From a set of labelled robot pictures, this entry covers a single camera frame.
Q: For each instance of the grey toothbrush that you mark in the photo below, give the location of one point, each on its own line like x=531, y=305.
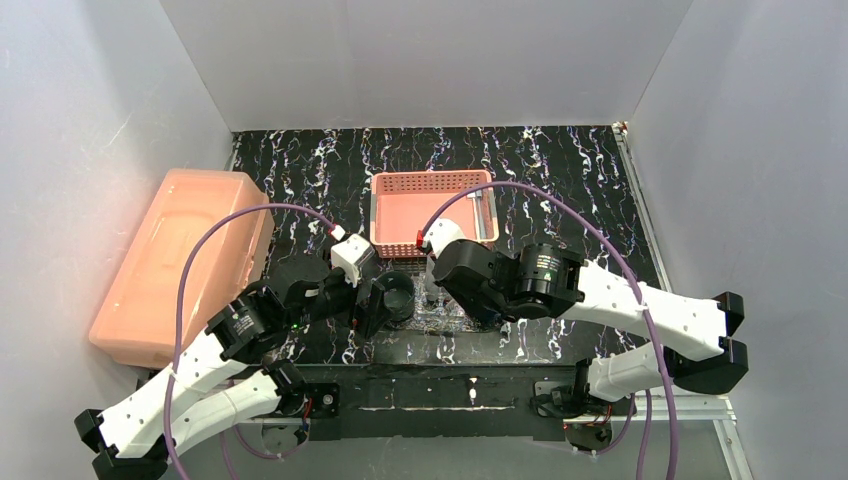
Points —
x=485, y=224

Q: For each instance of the dark green mug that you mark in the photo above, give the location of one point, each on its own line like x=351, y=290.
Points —
x=398, y=296

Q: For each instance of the clear textured oval tray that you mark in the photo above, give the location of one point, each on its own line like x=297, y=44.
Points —
x=447, y=317

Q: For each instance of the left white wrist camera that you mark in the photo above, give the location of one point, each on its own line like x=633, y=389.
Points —
x=350, y=253

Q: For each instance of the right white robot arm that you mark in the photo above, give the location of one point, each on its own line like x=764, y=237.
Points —
x=689, y=341

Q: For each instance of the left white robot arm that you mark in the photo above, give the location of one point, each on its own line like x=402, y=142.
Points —
x=134, y=438

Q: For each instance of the aluminium frame rail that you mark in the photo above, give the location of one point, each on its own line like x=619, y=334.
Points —
x=425, y=396

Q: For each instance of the white toothpaste tube blue cap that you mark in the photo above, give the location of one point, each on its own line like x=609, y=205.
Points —
x=432, y=292

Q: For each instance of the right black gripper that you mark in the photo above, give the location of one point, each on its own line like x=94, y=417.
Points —
x=441, y=266

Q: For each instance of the pink perforated plastic basket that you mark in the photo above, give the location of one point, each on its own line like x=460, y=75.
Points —
x=402, y=202

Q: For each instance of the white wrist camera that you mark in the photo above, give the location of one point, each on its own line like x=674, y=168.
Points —
x=441, y=233
x=350, y=253

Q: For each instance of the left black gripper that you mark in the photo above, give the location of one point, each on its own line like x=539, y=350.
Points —
x=365, y=307

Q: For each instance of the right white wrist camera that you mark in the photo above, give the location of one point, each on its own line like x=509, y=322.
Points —
x=441, y=233

